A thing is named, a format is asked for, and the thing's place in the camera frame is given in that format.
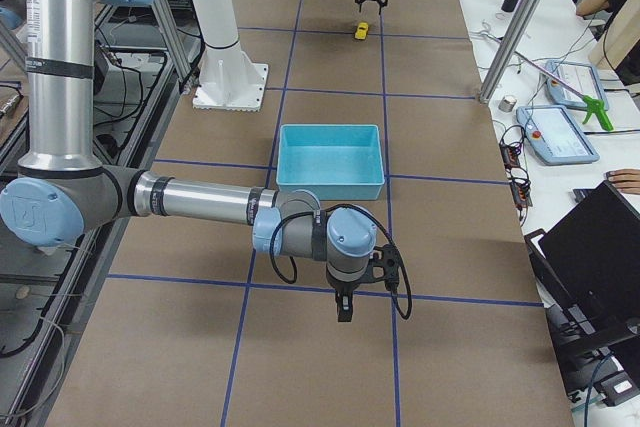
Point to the small silver cylinder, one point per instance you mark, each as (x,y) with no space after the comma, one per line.
(507,103)

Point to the black laptop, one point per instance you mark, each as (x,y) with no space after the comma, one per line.
(590,260)

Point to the light blue plastic bin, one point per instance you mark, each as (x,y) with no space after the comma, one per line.
(333,161)

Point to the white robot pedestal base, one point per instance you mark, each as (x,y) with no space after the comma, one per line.
(228,79)

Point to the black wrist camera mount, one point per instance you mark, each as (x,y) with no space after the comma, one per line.
(384,266)

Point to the green plastic grabber tool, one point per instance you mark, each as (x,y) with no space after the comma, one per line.
(594,106)

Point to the aluminium frame post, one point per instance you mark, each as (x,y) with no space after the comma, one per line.
(508,45)

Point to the yellow beetle toy car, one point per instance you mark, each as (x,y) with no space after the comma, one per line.
(361,31)

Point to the teach pendant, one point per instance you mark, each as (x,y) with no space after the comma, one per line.
(581,76)
(555,136)

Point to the far teach pendant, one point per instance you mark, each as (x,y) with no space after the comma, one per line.
(581,76)

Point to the near teach pendant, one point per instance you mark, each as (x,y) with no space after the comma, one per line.
(555,136)

